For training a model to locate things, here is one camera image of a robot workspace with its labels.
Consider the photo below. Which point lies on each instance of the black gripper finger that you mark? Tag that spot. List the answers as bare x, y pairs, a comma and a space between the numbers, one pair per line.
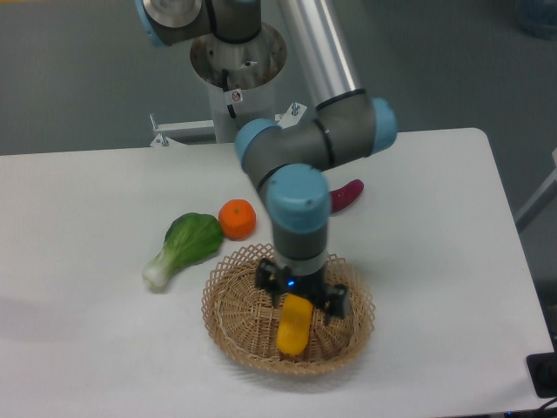
266, 279
334, 302

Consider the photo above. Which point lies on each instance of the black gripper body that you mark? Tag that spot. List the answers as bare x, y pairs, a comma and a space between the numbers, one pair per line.
303, 278

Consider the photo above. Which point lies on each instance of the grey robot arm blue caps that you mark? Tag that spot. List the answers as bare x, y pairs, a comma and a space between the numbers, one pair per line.
235, 52

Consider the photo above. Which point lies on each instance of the woven wicker basket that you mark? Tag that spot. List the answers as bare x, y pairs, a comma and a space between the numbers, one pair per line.
242, 322

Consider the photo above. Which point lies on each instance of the orange tangerine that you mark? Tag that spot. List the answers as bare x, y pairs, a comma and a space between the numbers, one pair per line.
238, 219

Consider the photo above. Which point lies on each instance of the green bok choy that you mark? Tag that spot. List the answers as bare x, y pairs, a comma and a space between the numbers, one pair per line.
191, 238

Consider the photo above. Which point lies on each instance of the purple sweet potato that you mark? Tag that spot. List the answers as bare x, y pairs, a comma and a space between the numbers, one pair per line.
346, 195

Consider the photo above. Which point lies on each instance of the black device at table edge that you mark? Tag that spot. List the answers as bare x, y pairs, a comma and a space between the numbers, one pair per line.
542, 369

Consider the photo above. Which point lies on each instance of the white metal base frame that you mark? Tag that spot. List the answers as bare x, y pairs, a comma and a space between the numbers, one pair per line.
203, 131

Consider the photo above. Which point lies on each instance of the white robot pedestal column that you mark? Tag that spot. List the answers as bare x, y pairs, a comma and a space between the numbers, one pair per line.
232, 108

